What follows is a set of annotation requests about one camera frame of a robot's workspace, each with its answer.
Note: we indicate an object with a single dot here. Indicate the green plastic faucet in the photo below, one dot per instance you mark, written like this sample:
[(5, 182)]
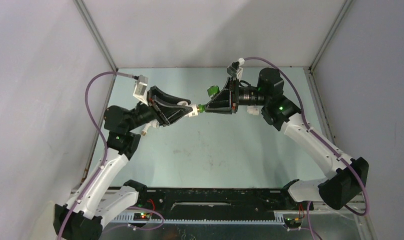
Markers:
[(211, 91)]

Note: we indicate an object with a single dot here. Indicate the white plastic faucet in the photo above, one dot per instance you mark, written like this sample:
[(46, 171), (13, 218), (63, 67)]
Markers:
[(150, 127)]

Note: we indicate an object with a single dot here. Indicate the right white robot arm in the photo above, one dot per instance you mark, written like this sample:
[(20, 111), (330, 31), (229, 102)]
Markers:
[(345, 177)]

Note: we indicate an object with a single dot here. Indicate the grey cable duct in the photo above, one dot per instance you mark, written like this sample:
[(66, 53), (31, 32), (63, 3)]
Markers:
[(132, 218)]

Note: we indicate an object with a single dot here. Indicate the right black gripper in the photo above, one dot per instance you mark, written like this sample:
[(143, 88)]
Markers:
[(227, 101)]

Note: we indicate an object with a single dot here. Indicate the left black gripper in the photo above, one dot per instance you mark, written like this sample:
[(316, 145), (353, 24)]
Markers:
[(167, 114)]

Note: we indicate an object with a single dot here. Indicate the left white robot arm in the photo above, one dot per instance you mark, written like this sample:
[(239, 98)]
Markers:
[(85, 215)]

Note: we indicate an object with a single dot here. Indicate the white elbow fitting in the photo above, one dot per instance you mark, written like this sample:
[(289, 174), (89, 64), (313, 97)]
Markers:
[(253, 110), (194, 112)]

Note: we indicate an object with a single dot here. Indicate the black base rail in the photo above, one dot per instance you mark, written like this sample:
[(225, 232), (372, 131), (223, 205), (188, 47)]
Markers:
[(214, 203)]

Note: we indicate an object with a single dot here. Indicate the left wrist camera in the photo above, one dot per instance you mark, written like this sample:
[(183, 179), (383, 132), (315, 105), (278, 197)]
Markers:
[(140, 88)]

